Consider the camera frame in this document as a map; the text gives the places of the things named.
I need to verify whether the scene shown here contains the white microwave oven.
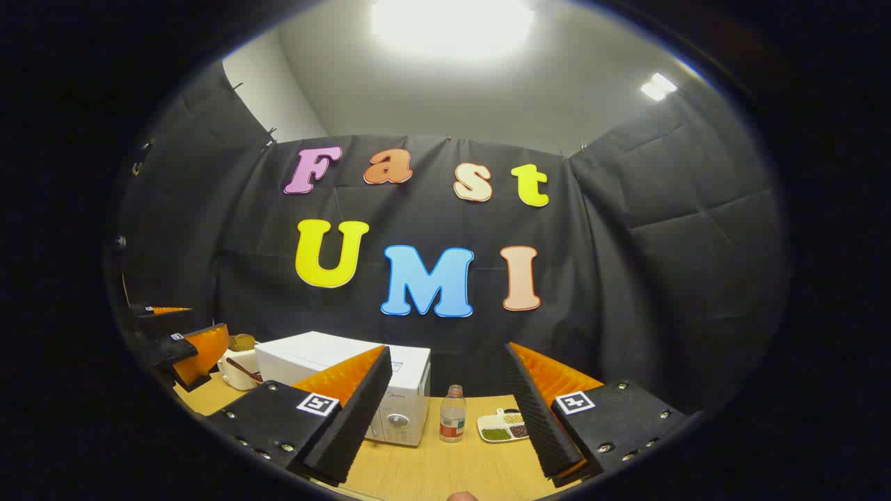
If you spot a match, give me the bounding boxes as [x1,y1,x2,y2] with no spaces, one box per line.
[254,331,432,447]

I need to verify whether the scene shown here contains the large ceiling light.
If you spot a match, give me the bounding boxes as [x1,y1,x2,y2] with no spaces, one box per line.
[369,0,537,60]

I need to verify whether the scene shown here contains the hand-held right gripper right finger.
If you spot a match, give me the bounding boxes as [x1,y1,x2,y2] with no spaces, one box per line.
[503,341,686,488]

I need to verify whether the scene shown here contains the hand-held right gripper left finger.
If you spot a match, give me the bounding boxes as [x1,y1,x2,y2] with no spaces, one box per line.
[202,344,394,486]

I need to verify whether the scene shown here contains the white divided dish of beans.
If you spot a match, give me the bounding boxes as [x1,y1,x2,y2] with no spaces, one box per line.
[477,409,531,443]

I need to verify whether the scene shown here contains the clear bottle with red label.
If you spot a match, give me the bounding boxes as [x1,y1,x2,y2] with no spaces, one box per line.
[439,384,467,443]

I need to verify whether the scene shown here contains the brown wooden spoon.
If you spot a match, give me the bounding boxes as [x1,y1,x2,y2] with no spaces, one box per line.
[226,357,264,383]

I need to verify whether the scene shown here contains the small ceiling light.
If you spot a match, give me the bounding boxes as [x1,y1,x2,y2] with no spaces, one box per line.
[640,72,678,102]

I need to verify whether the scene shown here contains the white toaster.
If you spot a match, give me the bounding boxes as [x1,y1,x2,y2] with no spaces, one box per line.
[217,344,264,392]

